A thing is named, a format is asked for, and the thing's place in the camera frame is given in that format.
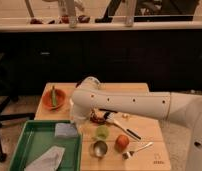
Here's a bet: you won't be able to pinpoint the black handled brush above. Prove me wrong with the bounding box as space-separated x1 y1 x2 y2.
104 112 141 140

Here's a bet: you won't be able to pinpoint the orange fruit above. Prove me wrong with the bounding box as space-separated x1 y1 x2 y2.
115 135 129 150

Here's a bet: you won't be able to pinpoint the red chili peppers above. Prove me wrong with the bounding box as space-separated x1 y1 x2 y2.
90 111 105 124

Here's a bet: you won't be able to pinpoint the green plastic cup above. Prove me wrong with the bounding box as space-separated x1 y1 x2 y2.
95 125 109 140

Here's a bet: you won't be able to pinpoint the wooden cutting board table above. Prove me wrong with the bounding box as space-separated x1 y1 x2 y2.
35 83 171 171

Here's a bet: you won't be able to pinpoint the orange bowl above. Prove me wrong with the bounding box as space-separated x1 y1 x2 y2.
42 89 66 110

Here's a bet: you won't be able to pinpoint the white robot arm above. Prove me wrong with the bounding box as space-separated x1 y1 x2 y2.
70 77 202 171

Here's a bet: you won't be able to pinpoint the silver fork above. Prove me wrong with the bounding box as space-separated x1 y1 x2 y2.
122 142 153 160

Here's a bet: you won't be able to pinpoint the metal measuring cup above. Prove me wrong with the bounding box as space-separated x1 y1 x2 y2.
91 140 108 158

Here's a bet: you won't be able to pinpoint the blue grey sponge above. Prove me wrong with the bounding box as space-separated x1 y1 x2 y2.
55 123 78 138

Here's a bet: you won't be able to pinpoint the green stick in bowl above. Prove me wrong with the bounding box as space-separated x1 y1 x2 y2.
51 86 57 107

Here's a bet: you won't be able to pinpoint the grey cloth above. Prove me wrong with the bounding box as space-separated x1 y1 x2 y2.
24 146 65 171

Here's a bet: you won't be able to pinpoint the black office chair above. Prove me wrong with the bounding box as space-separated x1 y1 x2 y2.
0 52 36 163

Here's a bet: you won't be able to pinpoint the green plastic tray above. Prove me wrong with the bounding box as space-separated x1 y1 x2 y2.
8 120 82 171

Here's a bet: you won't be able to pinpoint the black rectangular block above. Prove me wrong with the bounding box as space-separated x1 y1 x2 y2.
98 109 118 113

